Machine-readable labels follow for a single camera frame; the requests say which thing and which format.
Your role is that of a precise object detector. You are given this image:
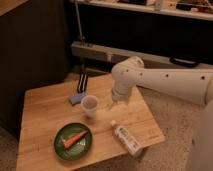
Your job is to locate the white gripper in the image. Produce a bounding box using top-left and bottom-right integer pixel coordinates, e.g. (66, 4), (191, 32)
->
(108, 88), (131, 110)

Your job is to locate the white plastic bottle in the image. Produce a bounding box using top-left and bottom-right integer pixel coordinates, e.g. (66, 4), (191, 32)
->
(110, 120), (143, 157)

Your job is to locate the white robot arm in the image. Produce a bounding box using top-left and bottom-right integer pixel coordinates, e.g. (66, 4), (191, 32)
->
(111, 56), (213, 171)

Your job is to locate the metal pole stand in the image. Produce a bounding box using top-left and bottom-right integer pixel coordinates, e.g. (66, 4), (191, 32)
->
(74, 0), (86, 73)

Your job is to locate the grey base beam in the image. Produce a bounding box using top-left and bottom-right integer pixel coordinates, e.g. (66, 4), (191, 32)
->
(70, 40), (213, 70)

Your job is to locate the black striped object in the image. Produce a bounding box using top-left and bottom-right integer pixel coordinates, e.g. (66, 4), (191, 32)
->
(77, 73), (88, 93)

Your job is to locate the blue sponge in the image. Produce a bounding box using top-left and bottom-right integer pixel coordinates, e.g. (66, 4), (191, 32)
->
(69, 93), (86, 106)

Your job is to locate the orange carrot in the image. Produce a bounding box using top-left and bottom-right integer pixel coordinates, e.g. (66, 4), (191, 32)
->
(63, 130), (87, 148)

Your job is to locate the green plate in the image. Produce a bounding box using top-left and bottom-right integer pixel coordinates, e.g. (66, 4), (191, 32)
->
(53, 123), (93, 161)

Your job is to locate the dark cabinet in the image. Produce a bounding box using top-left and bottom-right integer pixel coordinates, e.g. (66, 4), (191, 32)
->
(0, 0), (69, 137)

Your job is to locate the cluttered shelf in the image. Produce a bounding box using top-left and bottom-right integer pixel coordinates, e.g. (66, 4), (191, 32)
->
(69, 0), (213, 21)

